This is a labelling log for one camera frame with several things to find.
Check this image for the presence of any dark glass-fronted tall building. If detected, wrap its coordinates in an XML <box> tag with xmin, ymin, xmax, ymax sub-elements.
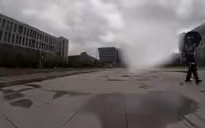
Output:
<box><xmin>97</xmin><ymin>46</ymin><xmax>122</xmax><ymax>66</ymax></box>

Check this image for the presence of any dark low building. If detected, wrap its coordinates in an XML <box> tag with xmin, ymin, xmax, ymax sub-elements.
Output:
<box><xmin>67</xmin><ymin>51</ymin><xmax>100</xmax><ymax>68</ymax></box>

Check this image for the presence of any grey stone slab plaza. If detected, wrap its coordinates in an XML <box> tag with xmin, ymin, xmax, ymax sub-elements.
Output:
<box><xmin>0</xmin><ymin>67</ymin><xmax>205</xmax><ymax>128</ymax></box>

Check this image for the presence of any dark raised kerb strip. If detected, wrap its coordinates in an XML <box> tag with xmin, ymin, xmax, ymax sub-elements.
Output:
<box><xmin>0</xmin><ymin>68</ymin><xmax>103</xmax><ymax>92</ymax></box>

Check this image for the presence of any row of dark trees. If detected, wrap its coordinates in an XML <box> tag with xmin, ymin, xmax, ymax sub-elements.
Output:
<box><xmin>0</xmin><ymin>44</ymin><xmax>70</xmax><ymax>69</ymax></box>

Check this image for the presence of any person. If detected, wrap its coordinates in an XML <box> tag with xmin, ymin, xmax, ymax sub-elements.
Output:
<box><xmin>181</xmin><ymin>30</ymin><xmax>203</xmax><ymax>85</ymax></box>

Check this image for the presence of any long pale multi-storey building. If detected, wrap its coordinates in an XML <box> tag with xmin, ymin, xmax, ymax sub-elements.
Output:
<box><xmin>0</xmin><ymin>9</ymin><xmax>70</xmax><ymax>69</ymax></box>

